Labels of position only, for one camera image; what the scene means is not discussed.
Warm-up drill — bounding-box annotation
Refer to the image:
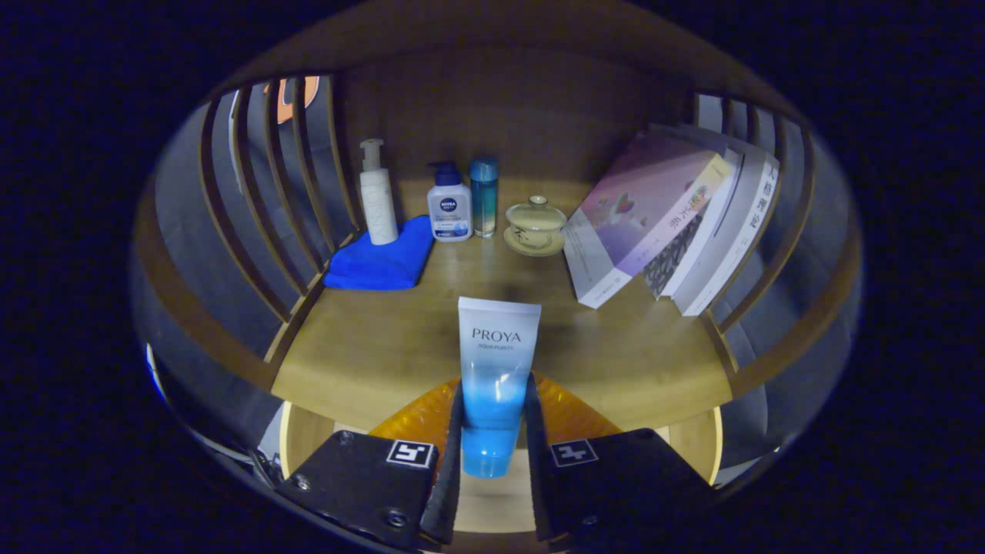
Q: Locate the teal bottle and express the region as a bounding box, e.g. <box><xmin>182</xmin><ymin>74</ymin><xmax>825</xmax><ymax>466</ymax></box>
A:
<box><xmin>469</xmin><ymin>155</ymin><xmax>499</xmax><ymax>239</ymax></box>

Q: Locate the dark patterned book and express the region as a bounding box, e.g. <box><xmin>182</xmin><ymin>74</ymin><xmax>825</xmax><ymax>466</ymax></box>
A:
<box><xmin>643</xmin><ymin>212</ymin><xmax>713</xmax><ymax>301</ymax></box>

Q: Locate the white bottle with blue cap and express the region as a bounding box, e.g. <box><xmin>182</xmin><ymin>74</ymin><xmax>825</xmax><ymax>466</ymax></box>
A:
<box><xmin>427</xmin><ymin>160</ymin><xmax>474</xmax><ymax>243</ymax></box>

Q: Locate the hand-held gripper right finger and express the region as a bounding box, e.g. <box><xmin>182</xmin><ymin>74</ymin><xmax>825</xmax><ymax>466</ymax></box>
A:
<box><xmin>523</xmin><ymin>373</ymin><xmax>718</xmax><ymax>552</ymax></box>

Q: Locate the lidded ceramic tea cup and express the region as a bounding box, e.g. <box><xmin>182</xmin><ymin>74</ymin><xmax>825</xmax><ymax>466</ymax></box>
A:
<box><xmin>503</xmin><ymin>195</ymin><xmax>569</xmax><ymax>258</ymax></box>

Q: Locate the white pump bottle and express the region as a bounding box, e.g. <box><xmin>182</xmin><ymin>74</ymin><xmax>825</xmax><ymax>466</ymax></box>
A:
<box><xmin>359</xmin><ymin>138</ymin><xmax>400</xmax><ymax>246</ymax></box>

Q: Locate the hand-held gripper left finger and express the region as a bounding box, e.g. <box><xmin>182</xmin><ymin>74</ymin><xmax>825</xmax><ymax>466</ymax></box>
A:
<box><xmin>275</xmin><ymin>379</ymin><xmax>467</xmax><ymax>551</ymax></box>

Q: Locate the purple cover book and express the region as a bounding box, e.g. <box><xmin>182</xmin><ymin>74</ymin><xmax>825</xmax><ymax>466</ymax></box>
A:
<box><xmin>563</xmin><ymin>131</ymin><xmax>733</xmax><ymax>310</ymax></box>

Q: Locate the blue and white tube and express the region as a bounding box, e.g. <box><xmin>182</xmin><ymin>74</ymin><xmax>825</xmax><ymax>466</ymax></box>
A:
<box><xmin>458</xmin><ymin>296</ymin><xmax>543</xmax><ymax>479</ymax></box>

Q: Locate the folded blue cloth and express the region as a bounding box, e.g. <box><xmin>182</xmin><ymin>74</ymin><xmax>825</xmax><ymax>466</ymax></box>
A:
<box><xmin>323</xmin><ymin>214</ymin><xmax>436</xmax><ymax>292</ymax></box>

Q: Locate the wooden cabinet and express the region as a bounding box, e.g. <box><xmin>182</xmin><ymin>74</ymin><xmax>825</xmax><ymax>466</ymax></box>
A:
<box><xmin>131</xmin><ymin>0</ymin><xmax>864</xmax><ymax>493</ymax></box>

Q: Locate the plain white book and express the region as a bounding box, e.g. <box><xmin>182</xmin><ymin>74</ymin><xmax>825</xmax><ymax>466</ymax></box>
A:
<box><xmin>650</xmin><ymin>123</ymin><xmax>746</xmax><ymax>299</ymax></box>

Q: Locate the white book with black lettering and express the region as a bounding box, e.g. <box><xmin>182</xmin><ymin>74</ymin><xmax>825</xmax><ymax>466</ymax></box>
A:
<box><xmin>673</xmin><ymin>138</ymin><xmax>780</xmax><ymax>318</ymax></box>

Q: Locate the wooden countertop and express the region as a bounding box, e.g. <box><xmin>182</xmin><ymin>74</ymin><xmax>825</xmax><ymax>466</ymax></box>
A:
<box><xmin>271</xmin><ymin>177</ymin><xmax>733</xmax><ymax>432</ymax></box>

